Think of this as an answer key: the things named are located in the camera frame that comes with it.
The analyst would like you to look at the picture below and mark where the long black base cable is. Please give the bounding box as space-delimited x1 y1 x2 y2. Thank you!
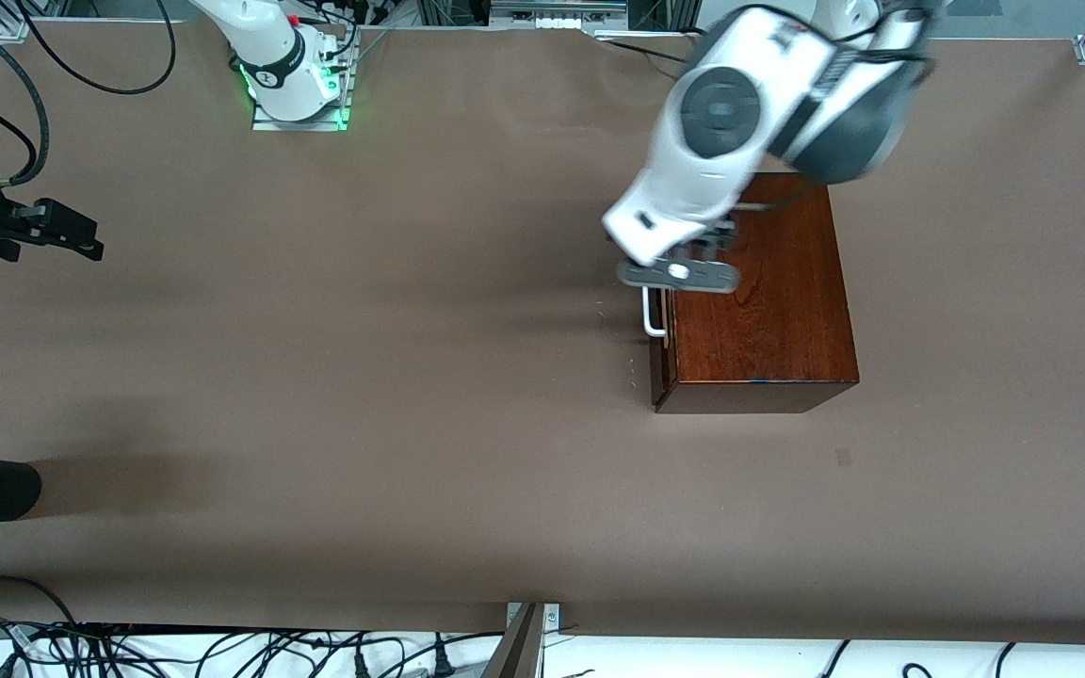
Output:
594 33 694 67

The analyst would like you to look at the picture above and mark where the light wood drawer white handle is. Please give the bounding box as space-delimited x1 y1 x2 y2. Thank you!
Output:
641 282 678 412

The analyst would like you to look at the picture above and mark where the dark grey metal pole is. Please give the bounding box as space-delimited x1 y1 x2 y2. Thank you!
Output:
480 603 546 678

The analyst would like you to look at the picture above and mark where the dark brown wooden cabinet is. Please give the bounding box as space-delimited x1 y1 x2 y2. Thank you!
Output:
653 172 860 415

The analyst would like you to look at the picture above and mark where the silver pole bracket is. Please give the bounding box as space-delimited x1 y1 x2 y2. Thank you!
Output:
506 603 562 635

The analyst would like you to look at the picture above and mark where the aluminium arm base plate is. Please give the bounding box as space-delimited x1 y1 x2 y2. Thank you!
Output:
251 28 361 134

